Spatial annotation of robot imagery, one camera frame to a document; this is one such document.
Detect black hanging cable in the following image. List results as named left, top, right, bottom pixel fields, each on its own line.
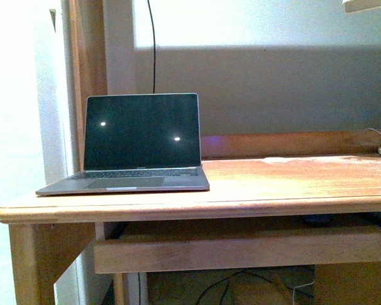
left=147, top=0, right=157, bottom=94

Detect grey open laptop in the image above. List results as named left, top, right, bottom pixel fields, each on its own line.
left=36, top=93, right=210, bottom=196

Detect black cable under desk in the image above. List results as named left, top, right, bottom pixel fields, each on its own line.
left=206, top=269, right=315, bottom=305

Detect wooden pull-out keyboard tray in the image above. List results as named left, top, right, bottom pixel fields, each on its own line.
left=94, top=214, right=381, bottom=274

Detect wooden door frame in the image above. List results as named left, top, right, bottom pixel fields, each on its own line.
left=66, top=1, right=107, bottom=170

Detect wooden desk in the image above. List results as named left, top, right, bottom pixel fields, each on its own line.
left=0, top=130, right=381, bottom=304

